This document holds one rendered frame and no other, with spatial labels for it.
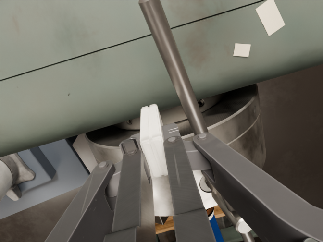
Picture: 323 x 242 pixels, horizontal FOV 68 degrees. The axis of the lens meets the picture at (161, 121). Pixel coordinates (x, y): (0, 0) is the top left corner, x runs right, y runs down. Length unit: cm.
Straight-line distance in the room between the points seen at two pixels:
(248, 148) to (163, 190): 14
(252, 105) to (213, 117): 6
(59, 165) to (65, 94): 69
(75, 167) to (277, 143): 146
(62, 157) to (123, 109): 67
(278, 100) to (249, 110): 146
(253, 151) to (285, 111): 149
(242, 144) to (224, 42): 16
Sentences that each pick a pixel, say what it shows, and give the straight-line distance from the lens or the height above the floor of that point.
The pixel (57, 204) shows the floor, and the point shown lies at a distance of 209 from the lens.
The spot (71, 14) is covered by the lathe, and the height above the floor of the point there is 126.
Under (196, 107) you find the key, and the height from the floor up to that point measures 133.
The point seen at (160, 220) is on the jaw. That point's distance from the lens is 42.
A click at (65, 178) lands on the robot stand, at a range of 97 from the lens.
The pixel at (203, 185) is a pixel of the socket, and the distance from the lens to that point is 34.
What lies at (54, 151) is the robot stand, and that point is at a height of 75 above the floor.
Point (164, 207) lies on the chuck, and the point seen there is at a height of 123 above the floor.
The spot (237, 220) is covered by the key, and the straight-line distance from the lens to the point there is 28.
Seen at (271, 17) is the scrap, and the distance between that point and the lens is 28.
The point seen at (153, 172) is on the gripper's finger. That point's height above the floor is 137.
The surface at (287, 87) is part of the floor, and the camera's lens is 182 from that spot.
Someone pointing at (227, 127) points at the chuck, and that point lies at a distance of 32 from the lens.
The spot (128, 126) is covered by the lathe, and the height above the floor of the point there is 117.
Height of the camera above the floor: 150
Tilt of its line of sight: 68 degrees down
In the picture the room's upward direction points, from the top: 170 degrees clockwise
